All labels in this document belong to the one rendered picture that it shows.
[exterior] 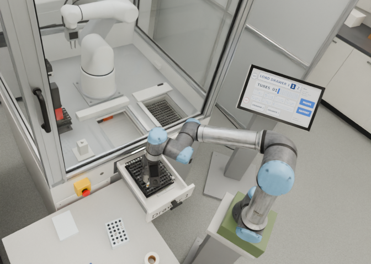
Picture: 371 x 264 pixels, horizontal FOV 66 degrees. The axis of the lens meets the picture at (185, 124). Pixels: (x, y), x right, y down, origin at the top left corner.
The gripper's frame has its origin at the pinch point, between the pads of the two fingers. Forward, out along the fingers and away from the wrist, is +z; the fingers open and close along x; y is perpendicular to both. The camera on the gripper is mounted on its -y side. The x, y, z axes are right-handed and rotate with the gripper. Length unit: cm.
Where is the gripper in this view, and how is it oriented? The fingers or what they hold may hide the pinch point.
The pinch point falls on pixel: (148, 182)
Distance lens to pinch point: 141.5
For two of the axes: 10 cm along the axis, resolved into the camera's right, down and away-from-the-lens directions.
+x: -9.5, 0.4, -3.1
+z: -2.1, 6.6, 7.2
